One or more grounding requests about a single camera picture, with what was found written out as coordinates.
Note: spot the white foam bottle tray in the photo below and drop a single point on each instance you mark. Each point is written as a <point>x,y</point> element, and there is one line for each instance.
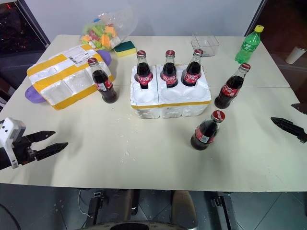
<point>172,107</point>

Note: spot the grey metal frame post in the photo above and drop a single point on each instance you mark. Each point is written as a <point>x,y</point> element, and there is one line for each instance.
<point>36,21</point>

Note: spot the foam lid with yellow tape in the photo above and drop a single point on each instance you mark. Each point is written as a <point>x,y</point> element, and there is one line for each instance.
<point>60,81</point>

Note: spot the brown padded object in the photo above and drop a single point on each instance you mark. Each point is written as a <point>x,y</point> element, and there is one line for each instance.
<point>183,208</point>

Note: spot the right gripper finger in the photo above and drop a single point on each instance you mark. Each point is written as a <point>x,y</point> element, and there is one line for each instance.
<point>291,128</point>
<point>302,107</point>

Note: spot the white cup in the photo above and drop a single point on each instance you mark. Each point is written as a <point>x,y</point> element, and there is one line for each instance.
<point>295,55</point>

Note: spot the plastic bag of colourful blocks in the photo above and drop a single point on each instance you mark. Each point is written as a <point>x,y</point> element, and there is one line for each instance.
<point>105,33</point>

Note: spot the clear plastic container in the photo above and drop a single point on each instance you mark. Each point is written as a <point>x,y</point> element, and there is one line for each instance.
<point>206,45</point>

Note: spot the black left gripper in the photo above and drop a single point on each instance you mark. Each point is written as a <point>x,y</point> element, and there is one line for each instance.
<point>24,151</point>

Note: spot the glass cola bottle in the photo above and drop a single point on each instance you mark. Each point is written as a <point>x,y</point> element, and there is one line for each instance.
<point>204,136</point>
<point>227,92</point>
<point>143,76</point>
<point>191,75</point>
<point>105,88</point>
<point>169,75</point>

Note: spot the yellow green sponge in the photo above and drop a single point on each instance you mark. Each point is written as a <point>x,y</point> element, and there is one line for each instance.
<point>124,49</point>

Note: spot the purple plastic tray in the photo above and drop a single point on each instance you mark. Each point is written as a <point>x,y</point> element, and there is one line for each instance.
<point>33,94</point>

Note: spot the green plastic soda bottle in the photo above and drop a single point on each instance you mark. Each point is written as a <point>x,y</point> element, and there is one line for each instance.
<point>247,48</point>

